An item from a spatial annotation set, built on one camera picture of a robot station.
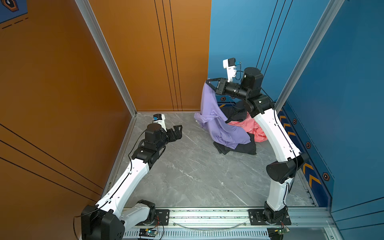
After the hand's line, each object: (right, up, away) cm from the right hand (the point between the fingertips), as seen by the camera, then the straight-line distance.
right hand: (206, 80), depth 64 cm
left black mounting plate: (-21, -65, +9) cm, 69 cm away
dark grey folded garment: (+29, -34, +31) cm, 55 cm away
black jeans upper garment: (+13, -13, +12) cm, 23 cm away
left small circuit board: (-28, -71, +7) cm, 76 cm away
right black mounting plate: (+25, -65, +9) cm, 70 cm away
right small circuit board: (+34, -71, +6) cm, 79 cm away
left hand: (-15, -20, +14) cm, 29 cm away
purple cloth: (+4, -15, +11) cm, 19 cm away
